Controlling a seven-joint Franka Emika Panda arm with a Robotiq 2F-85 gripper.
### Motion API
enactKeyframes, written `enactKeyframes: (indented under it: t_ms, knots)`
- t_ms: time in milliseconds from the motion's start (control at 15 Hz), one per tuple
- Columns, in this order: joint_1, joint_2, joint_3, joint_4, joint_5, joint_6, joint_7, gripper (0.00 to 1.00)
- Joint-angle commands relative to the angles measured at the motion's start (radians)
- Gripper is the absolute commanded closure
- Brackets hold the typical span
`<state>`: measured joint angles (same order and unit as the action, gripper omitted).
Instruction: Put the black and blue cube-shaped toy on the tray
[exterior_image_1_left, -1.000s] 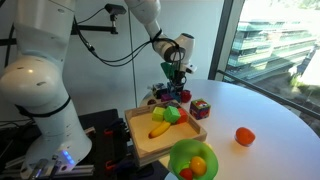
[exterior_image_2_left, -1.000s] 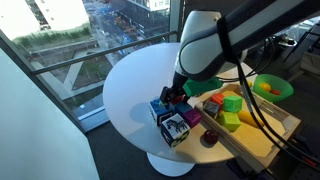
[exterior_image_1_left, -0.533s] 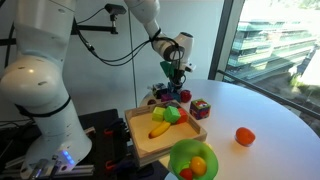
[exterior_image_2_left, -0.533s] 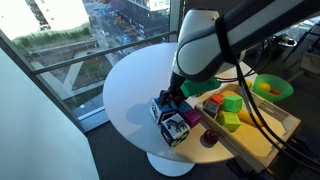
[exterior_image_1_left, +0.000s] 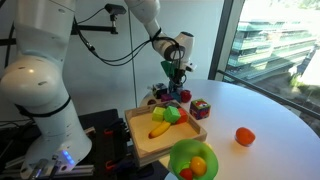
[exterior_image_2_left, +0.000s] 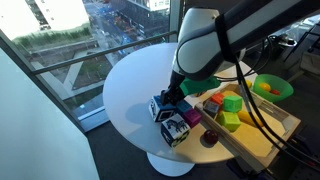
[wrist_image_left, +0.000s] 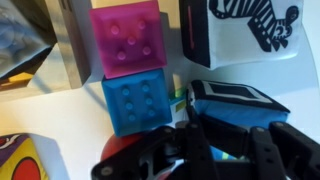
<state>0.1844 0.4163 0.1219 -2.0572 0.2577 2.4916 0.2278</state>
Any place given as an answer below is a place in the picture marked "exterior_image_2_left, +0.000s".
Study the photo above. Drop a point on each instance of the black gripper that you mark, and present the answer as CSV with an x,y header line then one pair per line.
x,y
176,85

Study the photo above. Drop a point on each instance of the black and blue fabric cube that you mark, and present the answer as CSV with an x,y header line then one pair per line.
x,y
161,111

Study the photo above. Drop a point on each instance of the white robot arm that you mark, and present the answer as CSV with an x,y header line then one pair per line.
x,y
206,46

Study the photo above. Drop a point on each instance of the teal rubber cube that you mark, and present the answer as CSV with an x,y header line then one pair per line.
x,y
184,107

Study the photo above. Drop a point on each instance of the magenta rubber cube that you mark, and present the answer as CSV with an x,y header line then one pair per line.
x,y
192,118

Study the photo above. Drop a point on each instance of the zebra print fabric cube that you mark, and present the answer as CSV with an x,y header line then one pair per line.
x,y
175,130

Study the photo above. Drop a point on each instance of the grey rubber cube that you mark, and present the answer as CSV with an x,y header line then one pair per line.
x,y
211,108

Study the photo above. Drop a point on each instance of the orange rubber cube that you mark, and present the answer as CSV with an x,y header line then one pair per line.
x,y
217,98

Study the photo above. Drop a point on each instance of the dark purple toy plum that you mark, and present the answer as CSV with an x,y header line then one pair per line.
x,y
211,137

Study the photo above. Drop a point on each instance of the bright green rubber cube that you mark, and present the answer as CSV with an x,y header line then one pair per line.
x,y
232,104

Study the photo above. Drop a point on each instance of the yellow-green rubber cube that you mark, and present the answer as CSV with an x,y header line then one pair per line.
x,y
229,120

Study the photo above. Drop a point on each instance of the yellow-orange toy fruit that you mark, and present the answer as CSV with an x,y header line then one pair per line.
x,y
265,87

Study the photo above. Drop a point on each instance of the wooden tray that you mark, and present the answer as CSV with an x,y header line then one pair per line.
x,y
256,143

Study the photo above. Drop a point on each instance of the small red toy fruit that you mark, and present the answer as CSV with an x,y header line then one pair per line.
x,y
275,92

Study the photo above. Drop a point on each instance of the balcony metal railing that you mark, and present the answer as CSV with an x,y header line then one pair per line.
x,y
100,52

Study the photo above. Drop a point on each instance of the green plastic bowl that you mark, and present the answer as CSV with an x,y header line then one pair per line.
x,y
278,83

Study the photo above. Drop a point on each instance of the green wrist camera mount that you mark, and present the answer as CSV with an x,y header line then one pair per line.
x,y
200,85

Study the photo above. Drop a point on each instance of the white table pedestal base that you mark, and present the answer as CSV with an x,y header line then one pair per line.
x,y
170,165

